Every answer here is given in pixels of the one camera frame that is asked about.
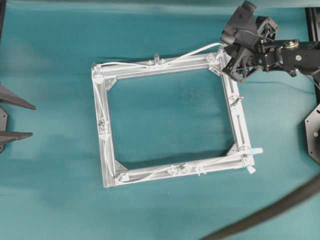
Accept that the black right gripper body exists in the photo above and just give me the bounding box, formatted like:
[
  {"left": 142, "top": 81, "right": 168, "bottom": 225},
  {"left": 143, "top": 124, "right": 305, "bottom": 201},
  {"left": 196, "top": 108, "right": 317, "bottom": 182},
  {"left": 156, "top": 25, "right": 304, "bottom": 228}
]
[{"left": 222, "top": 16, "right": 278, "bottom": 83}]

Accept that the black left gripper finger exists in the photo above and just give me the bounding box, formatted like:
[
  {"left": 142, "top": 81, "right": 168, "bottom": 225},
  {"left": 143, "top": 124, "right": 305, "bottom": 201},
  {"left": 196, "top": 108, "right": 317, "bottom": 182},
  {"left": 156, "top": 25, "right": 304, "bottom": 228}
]
[
  {"left": 0, "top": 85, "right": 36, "bottom": 110},
  {"left": 0, "top": 130, "right": 33, "bottom": 153}
]

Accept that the white ethernet cable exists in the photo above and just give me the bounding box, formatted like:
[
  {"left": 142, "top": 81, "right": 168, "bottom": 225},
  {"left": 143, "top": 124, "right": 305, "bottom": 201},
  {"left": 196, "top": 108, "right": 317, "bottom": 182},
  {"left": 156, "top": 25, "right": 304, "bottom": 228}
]
[{"left": 91, "top": 42, "right": 258, "bottom": 183}]

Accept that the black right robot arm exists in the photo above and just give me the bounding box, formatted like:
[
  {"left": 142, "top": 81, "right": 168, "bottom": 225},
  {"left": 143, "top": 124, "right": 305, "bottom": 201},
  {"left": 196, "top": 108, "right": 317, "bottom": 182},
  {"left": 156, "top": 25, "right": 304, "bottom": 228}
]
[{"left": 220, "top": 16, "right": 320, "bottom": 83}]

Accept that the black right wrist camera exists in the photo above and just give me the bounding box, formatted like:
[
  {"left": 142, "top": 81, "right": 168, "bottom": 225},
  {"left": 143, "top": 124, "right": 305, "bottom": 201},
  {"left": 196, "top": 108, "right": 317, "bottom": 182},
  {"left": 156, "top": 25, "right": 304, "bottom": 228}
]
[{"left": 220, "top": 0, "right": 259, "bottom": 47}]

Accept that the thin black right cable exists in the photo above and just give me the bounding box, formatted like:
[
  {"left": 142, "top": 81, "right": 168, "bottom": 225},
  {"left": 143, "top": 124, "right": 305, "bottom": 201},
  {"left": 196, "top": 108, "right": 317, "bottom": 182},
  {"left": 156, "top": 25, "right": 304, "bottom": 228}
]
[{"left": 234, "top": 27, "right": 320, "bottom": 90}]

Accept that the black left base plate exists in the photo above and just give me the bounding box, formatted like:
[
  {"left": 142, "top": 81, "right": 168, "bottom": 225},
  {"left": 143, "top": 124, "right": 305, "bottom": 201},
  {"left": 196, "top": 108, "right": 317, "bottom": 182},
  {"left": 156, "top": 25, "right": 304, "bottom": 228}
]
[{"left": 0, "top": 107, "right": 8, "bottom": 132}]

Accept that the black vertical extrusion rail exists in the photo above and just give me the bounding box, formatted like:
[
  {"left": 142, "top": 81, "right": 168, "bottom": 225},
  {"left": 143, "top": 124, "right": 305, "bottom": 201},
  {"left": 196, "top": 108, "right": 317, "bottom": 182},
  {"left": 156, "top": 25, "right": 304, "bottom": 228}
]
[{"left": 305, "top": 7, "right": 320, "bottom": 104}]

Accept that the square aluminium extrusion frame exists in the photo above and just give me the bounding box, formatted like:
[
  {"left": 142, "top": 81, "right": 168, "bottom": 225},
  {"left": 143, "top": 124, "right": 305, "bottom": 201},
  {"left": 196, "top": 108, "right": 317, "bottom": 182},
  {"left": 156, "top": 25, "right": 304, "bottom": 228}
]
[{"left": 91, "top": 43, "right": 263, "bottom": 188}]

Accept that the thick black hose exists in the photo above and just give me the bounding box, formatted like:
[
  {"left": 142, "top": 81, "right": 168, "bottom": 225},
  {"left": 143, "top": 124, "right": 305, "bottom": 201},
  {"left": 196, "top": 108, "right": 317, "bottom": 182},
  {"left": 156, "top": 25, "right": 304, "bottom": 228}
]
[{"left": 199, "top": 172, "right": 320, "bottom": 240}]

